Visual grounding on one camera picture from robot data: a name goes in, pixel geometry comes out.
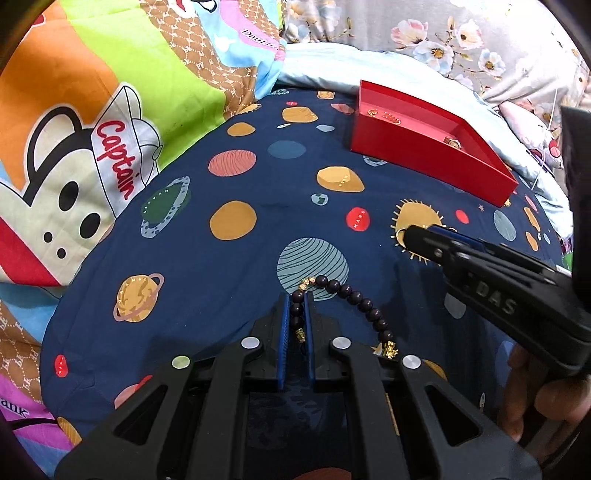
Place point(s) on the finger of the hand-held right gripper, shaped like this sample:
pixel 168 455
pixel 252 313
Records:
pixel 461 239
pixel 425 242

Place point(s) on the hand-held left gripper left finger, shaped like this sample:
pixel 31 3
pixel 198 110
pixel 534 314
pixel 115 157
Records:
pixel 283 337

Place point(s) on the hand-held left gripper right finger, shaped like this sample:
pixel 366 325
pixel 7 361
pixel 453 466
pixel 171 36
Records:
pixel 310 337

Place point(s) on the gold wrist watch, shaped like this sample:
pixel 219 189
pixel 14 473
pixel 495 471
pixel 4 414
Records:
pixel 454 141

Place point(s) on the red shallow box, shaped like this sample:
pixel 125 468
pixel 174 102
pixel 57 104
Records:
pixel 415 143

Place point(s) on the person's right hand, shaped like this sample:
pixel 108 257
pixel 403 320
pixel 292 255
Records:
pixel 549 401

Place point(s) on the navy planet print bedsheet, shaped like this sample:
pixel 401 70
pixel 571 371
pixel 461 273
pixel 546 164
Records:
pixel 258 194

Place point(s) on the grey floral bed sheet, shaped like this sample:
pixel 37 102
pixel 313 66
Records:
pixel 461 32

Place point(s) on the colourful cartoon monkey blanket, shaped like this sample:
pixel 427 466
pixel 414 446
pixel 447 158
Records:
pixel 115 92

